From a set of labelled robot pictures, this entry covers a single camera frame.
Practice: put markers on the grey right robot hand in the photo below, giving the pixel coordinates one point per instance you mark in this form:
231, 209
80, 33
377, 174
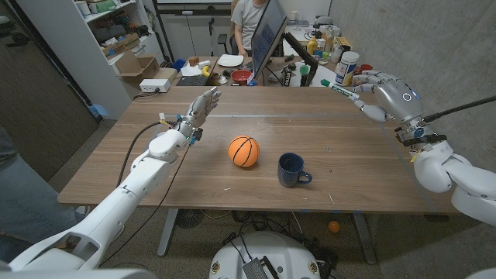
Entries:
399, 100

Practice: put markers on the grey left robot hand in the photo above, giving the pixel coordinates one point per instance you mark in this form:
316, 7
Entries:
199, 112

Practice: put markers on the white marker with green cap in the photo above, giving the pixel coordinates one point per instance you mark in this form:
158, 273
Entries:
339, 89

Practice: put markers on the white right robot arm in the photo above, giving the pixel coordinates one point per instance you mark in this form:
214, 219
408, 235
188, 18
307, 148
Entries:
465, 182

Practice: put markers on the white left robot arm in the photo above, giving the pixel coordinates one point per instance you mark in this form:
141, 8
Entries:
112, 209

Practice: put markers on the small orange ball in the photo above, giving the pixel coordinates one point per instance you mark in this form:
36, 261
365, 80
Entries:
334, 226

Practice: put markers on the black keyboard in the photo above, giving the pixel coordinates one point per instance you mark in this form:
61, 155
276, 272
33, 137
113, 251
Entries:
192, 80

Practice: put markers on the yellow banana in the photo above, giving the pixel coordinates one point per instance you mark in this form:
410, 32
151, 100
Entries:
206, 71

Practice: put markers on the red container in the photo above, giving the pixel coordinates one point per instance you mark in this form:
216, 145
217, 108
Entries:
365, 68

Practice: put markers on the small wooden block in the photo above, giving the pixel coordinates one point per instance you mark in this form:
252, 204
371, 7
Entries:
193, 61

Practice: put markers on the blue bin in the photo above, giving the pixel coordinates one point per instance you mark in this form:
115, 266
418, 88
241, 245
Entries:
179, 65

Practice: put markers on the white power box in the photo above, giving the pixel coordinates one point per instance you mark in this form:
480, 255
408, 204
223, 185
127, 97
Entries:
155, 85

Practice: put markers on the red bowl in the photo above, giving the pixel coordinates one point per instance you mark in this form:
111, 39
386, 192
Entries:
241, 76

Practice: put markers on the orange basketball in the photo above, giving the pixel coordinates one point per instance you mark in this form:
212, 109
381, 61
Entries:
243, 151

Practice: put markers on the white plate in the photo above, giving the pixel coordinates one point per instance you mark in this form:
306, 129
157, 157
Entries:
230, 60

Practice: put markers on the white wipes canister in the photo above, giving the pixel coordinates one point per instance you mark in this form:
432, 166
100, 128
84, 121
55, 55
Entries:
346, 66

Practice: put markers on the black office chair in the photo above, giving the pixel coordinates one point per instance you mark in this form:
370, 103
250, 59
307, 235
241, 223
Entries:
226, 40

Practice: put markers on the open cardboard box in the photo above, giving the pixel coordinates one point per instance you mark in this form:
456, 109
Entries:
135, 67

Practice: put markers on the clear plastic bottle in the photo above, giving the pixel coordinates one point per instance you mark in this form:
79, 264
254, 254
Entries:
329, 38

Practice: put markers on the black drink can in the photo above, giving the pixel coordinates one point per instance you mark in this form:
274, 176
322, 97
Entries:
288, 76

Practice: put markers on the bottle with green cap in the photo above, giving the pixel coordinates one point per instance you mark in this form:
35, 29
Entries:
304, 73

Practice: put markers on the printed cardboard box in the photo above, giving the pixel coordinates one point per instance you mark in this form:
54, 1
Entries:
122, 45

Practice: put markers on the yellow squeeze bottle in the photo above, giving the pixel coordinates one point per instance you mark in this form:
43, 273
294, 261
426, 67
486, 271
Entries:
312, 46

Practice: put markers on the black computer monitor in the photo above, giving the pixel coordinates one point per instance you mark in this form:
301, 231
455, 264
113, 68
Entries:
267, 35

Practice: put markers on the person in grey t-shirt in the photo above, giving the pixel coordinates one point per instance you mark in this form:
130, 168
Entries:
248, 19

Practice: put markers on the round floor fan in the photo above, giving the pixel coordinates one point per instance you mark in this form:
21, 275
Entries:
190, 219

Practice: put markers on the dark blue mug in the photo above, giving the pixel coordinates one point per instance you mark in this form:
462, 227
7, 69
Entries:
288, 176

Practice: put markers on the grey table leg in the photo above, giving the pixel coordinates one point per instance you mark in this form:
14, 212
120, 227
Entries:
167, 232
364, 238

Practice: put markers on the white shelf unit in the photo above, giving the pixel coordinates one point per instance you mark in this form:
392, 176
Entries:
69, 46

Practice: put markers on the white robot torso base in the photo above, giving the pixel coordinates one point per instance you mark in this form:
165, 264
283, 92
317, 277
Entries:
279, 252

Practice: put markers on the grey finned device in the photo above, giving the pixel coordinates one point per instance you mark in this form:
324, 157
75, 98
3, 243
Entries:
255, 269

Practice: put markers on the person in blue jeans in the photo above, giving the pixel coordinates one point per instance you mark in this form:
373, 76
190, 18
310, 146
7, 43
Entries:
23, 201

